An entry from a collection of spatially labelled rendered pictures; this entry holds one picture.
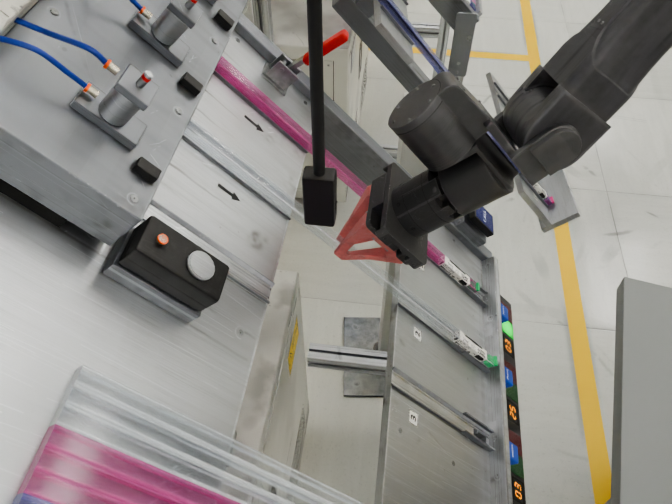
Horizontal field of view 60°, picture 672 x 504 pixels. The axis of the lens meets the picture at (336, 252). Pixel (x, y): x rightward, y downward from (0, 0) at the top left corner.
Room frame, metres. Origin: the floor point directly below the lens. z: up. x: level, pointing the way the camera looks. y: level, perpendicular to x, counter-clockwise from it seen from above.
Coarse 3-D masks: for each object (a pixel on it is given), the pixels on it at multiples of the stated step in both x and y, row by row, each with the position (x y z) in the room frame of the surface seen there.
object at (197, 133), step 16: (192, 128) 0.45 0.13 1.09; (208, 144) 0.44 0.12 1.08; (224, 144) 0.45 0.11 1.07; (224, 160) 0.44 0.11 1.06; (240, 160) 0.45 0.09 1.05; (240, 176) 0.44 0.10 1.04; (256, 176) 0.44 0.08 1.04; (272, 192) 0.44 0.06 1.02; (288, 208) 0.43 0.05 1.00; (304, 224) 0.43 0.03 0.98; (336, 240) 0.43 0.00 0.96; (368, 272) 0.42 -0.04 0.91; (384, 272) 0.43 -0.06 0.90; (400, 288) 0.42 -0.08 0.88; (416, 304) 0.41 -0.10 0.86; (432, 320) 0.41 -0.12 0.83; (448, 336) 0.41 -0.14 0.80
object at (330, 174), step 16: (304, 176) 0.29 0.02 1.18; (320, 176) 0.29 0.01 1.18; (336, 176) 0.30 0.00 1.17; (304, 192) 0.29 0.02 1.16; (320, 192) 0.29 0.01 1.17; (336, 192) 0.30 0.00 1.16; (304, 208) 0.29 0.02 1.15; (320, 208) 0.29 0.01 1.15; (336, 208) 0.30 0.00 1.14; (320, 224) 0.29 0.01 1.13
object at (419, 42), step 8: (384, 0) 0.73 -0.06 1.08; (392, 0) 0.74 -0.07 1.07; (392, 8) 0.73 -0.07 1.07; (400, 16) 0.73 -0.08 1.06; (400, 24) 0.73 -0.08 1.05; (408, 24) 0.73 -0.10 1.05; (408, 32) 0.73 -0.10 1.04; (416, 32) 0.73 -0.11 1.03; (416, 40) 0.73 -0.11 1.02; (424, 40) 0.74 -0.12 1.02; (424, 48) 0.73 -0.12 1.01; (424, 56) 0.73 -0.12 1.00; (432, 56) 0.73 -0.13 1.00; (432, 64) 0.73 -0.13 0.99; (440, 64) 0.73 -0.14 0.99; (496, 144) 0.72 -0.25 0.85; (504, 152) 0.72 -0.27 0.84; (544, 200) 0.72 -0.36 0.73
